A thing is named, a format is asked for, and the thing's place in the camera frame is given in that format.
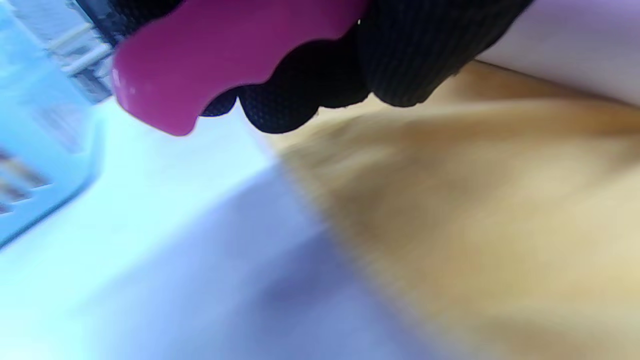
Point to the person's left hand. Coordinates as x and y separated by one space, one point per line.
415 50

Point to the pink lint roller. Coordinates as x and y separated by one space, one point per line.
210 55

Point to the light blue plastic basket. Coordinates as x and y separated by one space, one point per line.
45 125

